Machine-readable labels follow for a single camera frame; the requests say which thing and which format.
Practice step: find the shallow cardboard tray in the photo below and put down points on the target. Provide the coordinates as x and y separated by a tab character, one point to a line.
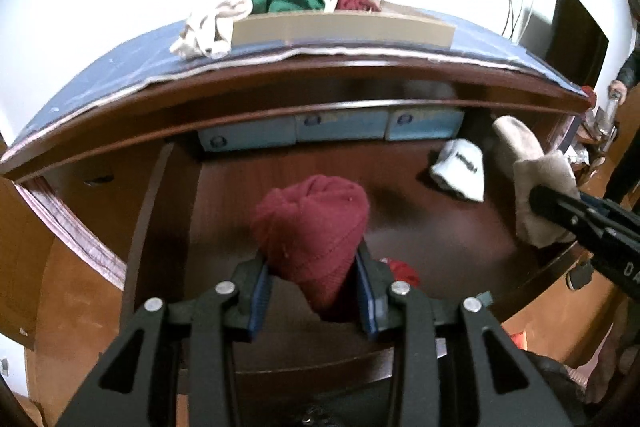
350	29

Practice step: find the black monitor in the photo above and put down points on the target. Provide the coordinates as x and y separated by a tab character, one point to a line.
575	37

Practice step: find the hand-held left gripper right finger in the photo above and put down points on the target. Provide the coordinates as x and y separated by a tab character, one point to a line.
367	302

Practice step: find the dark wooden drawer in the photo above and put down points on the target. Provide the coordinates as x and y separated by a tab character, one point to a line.
225	207

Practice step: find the pale blue box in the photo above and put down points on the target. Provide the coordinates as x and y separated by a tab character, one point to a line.
250	136
425	124
340	127

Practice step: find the blue plaid tablecloth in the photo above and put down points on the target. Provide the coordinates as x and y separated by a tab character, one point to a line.
100	77

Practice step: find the person's right forearm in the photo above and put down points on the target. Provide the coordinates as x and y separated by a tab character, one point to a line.
610	357

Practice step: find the cream white underwear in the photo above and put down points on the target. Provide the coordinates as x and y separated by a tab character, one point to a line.
210	27

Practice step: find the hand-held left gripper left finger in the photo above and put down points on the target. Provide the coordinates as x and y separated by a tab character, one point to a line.
260	302

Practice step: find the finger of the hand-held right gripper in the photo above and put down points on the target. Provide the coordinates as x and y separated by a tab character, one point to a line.
597	205
560	212

